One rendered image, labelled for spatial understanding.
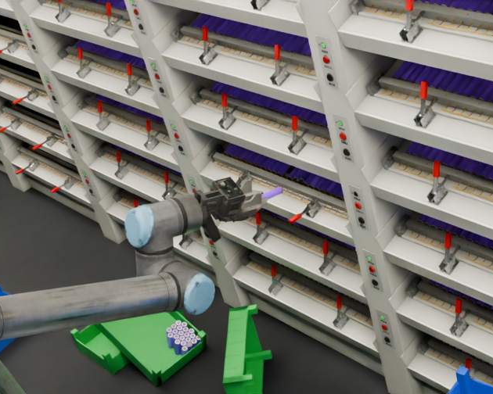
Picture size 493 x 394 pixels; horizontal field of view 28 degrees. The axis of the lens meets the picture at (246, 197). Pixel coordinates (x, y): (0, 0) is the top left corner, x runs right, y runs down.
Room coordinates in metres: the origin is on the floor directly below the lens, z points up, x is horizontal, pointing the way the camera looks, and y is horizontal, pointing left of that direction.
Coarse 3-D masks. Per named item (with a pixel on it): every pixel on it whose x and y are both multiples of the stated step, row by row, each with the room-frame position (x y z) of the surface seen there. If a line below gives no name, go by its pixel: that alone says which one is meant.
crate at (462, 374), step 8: (464, 368) 1.38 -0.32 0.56; (456, 376) 1.38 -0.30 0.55; (464, 376) 1.37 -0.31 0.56; (456, 384) 1.37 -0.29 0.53; (464, 384) 1.37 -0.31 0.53; (472, 384) 1.37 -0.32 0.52; (480, 384) 1.36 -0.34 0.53; (448, 392) 1.36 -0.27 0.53; (456, 392) 1.37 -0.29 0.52; (464, 392) 1.37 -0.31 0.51; (472, 392) 1.37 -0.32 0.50; (480, 392) 1.36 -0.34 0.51; (488, 392) 1.35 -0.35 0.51
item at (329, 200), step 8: (216, 152) 2.44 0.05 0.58; (216, 160) 2.43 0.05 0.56; (224, 160) 2.39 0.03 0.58; (232, 160) 2.37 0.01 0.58; (240, 168) 2.33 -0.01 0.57; (248, 168) 2.31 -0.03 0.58; (256, 168) 2.30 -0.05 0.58; (256, 176) 2.29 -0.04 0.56; (264, 176) 2.25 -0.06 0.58; (272, 176) 2.23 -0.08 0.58; (280, 184) 2.20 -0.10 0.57; (288, 184) 2.17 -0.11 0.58; (296, 184) 2.16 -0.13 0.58; (304, 192) 2.12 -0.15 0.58; (312, 192) 2.10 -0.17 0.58; (320, 192) 2.09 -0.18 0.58; (320, 200) 2.08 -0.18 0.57; (328, 200) 2.05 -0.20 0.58; (336, 200) 2.04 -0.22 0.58; (336, 208) 2.03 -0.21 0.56; (344, 208) 2.00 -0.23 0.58
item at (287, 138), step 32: (192, 96) 2.44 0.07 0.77; (224, 96) 2.29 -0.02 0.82; (256, 96) 2.31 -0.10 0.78; (192, 128) 2.42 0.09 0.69; (224, 128) 2.28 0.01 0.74; (256, 128) 2.22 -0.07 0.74; (288, 128) 2.16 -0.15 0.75; (320, 128) 2.06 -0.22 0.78; (288, 160) 2.08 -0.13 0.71; (320, 160) 1.99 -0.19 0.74
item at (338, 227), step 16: (208, 144) 2.46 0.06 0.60; (224, 144) 2.49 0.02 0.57; (208, 160) 2.45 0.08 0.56; (208, 176) 2.40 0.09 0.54; (224, 176) 2.36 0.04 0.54; (288, 192) 2.18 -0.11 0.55; (272, 208) 2.18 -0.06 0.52; (288, 208) 2.12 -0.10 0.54; (304, 208) 2.10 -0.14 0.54; (304, 224) 2.09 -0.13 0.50; (320, 224) 2.02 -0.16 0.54; (336, 224) 1.99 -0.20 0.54; (352, 240) 1.93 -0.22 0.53
